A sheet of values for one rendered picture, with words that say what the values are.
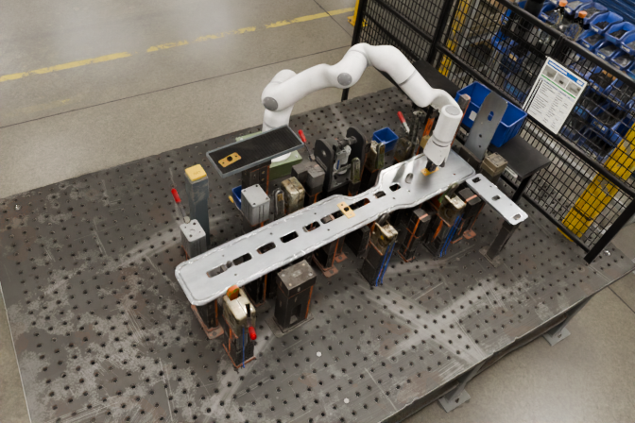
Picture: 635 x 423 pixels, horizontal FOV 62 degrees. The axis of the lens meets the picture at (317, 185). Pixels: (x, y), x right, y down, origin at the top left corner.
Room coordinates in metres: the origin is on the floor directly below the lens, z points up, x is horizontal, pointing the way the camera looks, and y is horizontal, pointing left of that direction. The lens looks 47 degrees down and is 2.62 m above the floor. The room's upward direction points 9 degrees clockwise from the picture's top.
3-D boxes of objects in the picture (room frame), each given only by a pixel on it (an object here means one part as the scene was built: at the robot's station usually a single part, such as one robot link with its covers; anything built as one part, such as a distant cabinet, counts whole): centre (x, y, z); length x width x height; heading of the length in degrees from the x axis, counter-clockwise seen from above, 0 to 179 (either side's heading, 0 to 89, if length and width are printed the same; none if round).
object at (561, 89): (1.99, -0.96, 1.30); 0.23 x 0.02 x 0.31; 41
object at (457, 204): (1.51, -0.57, 0.87); 0.12 x 0.09 x 0.35; 41
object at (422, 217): (1.45, -0.45, 0.84); 0.11 x 0.08 x 0.29; 41
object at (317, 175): (1.52, 0.02, 0.89); 0.13 x 0.11 x 0.38; 41
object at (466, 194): (1.61, -0.66, 0.84); 0.11 x 0.10 x 0.28; 41
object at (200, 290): (1.38, -0.12, 1.00); 1.38 x 0.22 x 0.02; 131
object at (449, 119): (1.71, -0.48, 1.28); 0.09 x 0.08 x 0.13; 165
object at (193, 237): (1.13, 0.42, 0.88); 0.11 x 0.10 x 0.36; 41
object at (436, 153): (1.70, -0.48, 1.14); 0.10 x 0.07 x 0.11; 41
